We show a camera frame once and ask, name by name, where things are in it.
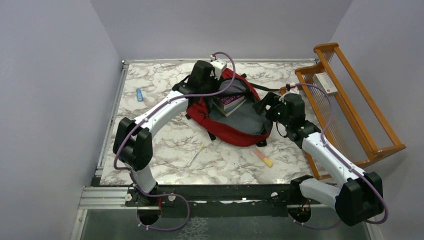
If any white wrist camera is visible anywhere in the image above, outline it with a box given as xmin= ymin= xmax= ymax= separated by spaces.
xmin=209 ymin=54 xmax=228 ymax=80
xmin=279 ymin=82 xmax=300 ymax=102

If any purple green paperback book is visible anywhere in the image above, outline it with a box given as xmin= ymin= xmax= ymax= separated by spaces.
xmin=215 ymin=95 xmax=245 ymax=110

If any dark blue book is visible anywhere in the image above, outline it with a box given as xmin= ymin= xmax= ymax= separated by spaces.
xmin=218 ymin=99 xmax=246 ymax=117

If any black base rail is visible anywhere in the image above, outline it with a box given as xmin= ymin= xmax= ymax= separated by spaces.
xmin=91 ymin=177 xmax=339 ymax=220

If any orange wooden rack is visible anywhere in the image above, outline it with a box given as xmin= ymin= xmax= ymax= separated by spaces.
xmin=295 ymin=42 xmax=406 ymax=169

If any red backpack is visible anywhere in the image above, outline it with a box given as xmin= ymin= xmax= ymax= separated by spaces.
xmin=186 ymin=74 xmax=273 ymax=147

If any white red small box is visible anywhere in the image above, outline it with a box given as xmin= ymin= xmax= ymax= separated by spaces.
xmin=312 ymin=72 xmax=338 ymax=96

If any light blue highlighter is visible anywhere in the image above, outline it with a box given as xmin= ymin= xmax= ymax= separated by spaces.
xmin=136 ymin=88 xmax=144 ymax=102

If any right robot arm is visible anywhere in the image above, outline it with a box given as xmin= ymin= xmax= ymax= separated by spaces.
xmin=252 ymin=92 xmax=389 ymax=226

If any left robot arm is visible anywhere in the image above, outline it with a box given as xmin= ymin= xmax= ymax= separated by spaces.
xmin=112 ymin=59 xmax=227 ymax=206

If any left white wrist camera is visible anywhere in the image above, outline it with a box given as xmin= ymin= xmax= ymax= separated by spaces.
xmin=209 ymin=54 xmax=228 ymax=80

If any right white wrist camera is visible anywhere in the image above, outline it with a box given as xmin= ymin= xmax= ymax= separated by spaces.
xmin=279 ymin=82 xmax=300 ymax=102

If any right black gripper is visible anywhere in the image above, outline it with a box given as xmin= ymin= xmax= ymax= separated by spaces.
xmin=252 ymin=91 xmax=291 ymax=128

